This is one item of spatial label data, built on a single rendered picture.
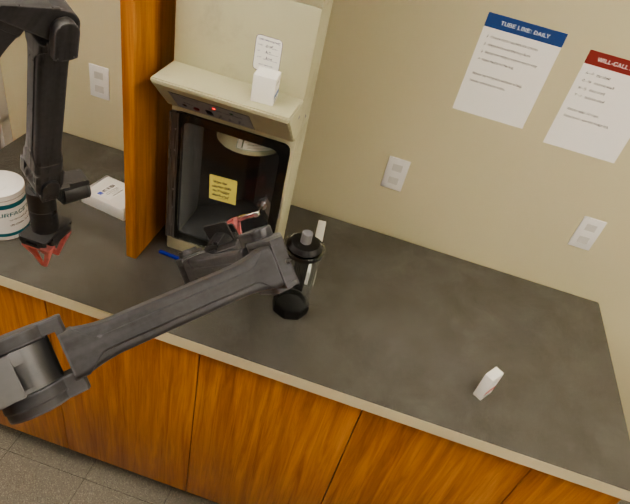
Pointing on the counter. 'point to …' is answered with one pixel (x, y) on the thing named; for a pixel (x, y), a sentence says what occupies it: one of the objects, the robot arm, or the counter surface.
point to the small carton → (265, 86)
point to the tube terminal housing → (305, 57)
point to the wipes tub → (2, 205)
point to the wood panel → (145, 116)
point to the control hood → (230, 98)
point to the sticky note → (222, 189)
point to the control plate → (212, 110)
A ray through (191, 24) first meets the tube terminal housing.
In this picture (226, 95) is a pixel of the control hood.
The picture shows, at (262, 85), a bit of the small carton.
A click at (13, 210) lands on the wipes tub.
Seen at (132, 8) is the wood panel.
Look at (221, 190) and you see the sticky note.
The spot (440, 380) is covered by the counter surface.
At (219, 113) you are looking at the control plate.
